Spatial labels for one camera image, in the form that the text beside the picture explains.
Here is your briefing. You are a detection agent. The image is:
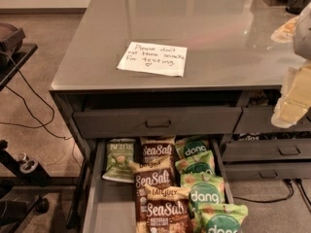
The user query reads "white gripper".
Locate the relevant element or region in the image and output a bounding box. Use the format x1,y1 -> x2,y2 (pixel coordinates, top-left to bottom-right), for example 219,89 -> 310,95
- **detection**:
271,63 -> 311,128

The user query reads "brown sea salt bag front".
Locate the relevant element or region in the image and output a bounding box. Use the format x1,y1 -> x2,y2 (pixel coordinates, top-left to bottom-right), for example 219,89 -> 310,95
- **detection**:
145,185 -> 193,233

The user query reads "brown sea salt bag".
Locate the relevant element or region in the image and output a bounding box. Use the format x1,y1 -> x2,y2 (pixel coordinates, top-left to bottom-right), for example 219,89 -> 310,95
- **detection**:
140,136 -> 175,163
145,185 -> 193,233
129,155 -> 175,233

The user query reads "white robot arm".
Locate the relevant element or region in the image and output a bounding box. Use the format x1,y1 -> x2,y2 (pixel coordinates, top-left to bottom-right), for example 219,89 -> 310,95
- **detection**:
271,3 -> 311,128

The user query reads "top right drawer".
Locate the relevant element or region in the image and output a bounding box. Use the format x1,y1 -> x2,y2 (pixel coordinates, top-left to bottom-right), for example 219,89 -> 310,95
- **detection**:
234,106 -> 311,134

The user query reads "middle right drawer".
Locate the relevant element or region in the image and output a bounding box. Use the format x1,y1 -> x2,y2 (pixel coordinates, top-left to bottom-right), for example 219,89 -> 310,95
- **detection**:
223,139 -> 311,162

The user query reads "bottom right drawer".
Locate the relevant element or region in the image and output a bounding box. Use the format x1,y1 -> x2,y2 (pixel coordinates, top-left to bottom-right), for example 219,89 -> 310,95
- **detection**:
224,162 -> 311,180

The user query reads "top left drawer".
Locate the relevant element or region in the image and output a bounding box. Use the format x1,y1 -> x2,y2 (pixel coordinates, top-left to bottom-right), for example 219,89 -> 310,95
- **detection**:
73,107 -> 242,139

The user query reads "grey metal drawer cabinet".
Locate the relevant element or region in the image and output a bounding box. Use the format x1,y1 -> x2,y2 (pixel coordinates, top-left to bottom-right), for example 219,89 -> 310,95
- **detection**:
51,0 -> 311,233

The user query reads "green dang bag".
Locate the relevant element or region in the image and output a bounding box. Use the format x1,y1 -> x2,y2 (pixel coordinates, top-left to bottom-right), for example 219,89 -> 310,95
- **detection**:
194,204 -> 248,233
181,172 -> 225,212
175,136 -> 209,159
175,150 -> 216,175

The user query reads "green dang bag back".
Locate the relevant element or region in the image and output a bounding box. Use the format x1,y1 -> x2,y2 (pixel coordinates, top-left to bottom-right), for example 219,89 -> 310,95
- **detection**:
175,136 -> 209,159

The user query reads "green dang bag front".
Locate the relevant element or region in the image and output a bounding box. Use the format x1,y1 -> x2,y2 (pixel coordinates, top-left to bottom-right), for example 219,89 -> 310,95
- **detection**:
194,204 -> 248,233

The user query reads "brown sea salt bag back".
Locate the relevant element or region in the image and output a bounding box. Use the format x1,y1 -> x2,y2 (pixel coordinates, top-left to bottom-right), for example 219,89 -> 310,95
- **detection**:
140,136 -> 175,163

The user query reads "brown sea salt bag middle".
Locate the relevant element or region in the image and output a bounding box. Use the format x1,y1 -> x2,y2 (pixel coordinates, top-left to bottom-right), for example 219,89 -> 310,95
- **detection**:
129,155 -> 175,233

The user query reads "green white snack bag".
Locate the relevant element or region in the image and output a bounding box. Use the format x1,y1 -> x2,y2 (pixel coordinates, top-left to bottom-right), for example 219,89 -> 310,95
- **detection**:
102,139 -> 135,183

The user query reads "open middle left drawer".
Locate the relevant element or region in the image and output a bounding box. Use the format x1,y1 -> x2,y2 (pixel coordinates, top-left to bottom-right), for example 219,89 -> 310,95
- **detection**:
81,139 -> 235,233

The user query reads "handwritten paper note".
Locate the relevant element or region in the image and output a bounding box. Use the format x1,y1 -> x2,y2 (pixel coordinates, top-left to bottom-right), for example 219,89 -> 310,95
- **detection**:
117,42 -> 188,77

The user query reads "black side stand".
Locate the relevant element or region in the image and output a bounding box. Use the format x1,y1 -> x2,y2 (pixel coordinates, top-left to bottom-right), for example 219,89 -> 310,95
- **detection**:
0,22 -> 52,233

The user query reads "black power cable right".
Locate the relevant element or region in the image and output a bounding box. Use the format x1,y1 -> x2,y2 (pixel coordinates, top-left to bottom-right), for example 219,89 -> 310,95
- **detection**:
233,178 -> 311,212

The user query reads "black cable on floor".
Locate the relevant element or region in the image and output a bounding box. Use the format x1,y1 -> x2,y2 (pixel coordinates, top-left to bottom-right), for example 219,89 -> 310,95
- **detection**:
0,53 -> 74,142

